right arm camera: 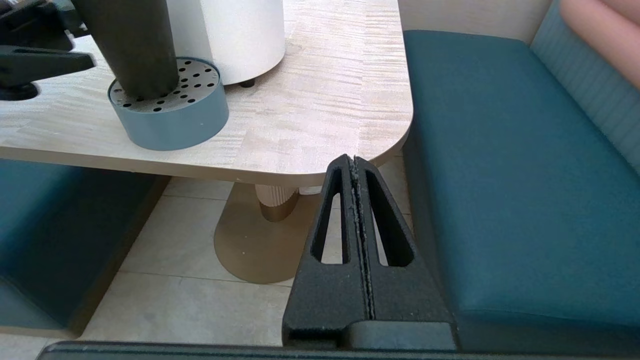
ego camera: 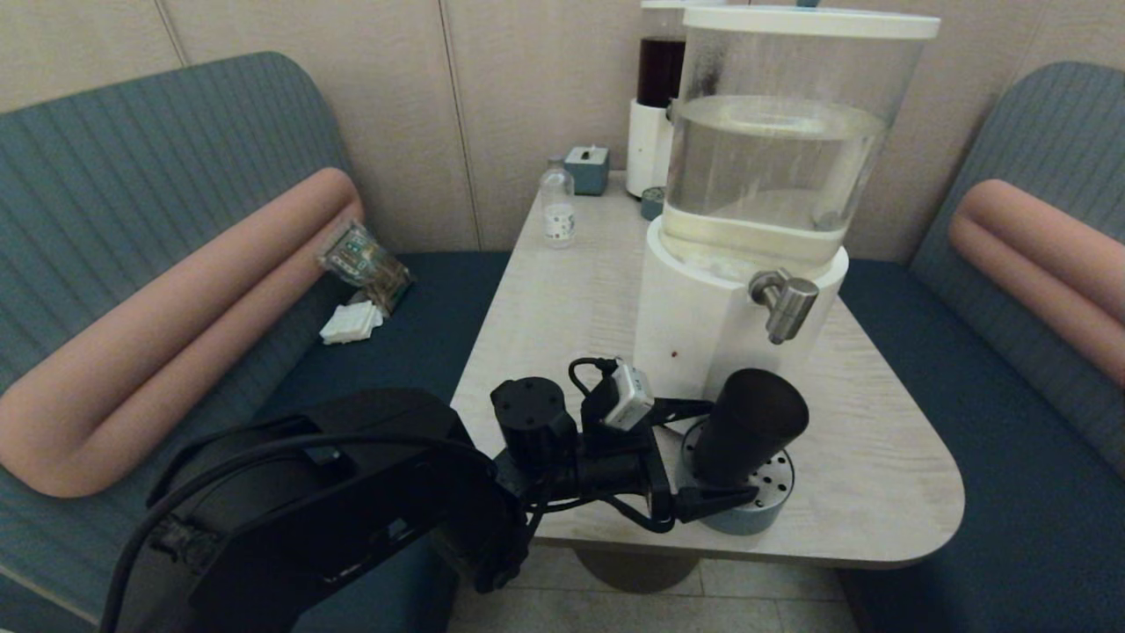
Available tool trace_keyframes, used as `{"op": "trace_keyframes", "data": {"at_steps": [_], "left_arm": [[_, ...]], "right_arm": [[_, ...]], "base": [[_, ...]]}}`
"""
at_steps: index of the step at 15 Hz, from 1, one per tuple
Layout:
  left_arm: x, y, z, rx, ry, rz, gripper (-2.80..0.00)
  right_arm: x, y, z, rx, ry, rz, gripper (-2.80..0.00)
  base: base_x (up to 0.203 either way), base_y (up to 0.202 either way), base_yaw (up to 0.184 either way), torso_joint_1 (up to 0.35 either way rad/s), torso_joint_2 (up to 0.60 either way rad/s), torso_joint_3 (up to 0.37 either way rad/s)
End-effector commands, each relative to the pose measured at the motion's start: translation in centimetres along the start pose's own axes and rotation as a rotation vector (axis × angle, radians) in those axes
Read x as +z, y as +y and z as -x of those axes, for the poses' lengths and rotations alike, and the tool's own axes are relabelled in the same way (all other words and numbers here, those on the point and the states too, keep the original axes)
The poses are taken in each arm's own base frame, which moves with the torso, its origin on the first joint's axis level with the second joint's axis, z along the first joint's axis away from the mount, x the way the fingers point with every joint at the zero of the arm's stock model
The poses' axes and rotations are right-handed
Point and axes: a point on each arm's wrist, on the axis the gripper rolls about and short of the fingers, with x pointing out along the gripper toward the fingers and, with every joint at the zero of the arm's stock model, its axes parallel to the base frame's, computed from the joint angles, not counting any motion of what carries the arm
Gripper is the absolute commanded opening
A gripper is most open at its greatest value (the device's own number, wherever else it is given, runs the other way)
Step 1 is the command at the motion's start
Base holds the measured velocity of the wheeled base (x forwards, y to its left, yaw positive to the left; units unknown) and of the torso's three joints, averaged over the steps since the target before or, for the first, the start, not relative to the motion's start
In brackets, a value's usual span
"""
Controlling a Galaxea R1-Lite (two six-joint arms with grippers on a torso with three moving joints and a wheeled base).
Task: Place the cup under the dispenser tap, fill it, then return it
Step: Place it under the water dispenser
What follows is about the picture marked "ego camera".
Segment round blue drip tray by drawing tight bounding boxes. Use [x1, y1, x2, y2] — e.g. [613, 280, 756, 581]
[674, 416, 795, 535]

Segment dark drink dispenser white base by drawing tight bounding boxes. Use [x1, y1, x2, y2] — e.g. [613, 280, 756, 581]
[626, 0, 691, 200]

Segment white napkin stack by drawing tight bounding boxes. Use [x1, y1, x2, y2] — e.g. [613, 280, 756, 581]
[319, 301, 385, 346]

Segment green snack packet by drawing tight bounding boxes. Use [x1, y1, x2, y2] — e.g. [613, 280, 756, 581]
[318, 221, 415, 317]

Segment teal bench seat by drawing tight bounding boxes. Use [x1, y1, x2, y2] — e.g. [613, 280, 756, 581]
[0, 51, 512, 633]
[831, 62, 1125, 633]

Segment pink bolster cushion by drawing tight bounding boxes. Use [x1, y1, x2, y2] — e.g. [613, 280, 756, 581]
[0, 167, 366, 498]
[947, 179, 1125, 390]

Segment clear water dispenser white base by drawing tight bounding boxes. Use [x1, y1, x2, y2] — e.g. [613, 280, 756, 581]
[631, 0, 941, 438]

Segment black plastic cup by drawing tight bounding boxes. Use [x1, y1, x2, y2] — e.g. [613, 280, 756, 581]
[690, 368, 809, 491]

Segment small blue box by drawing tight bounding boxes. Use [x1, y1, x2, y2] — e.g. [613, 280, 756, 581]
[564, 146, 611, 197]

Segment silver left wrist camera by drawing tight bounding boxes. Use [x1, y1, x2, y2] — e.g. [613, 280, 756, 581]
[606, 359, 656, 432]

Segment round table pedestal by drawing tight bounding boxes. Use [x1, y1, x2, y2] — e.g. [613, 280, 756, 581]
[573, 547, 701, 595]

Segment small clear bottle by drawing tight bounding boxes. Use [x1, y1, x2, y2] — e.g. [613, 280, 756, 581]
[540, 157, 577, 250]

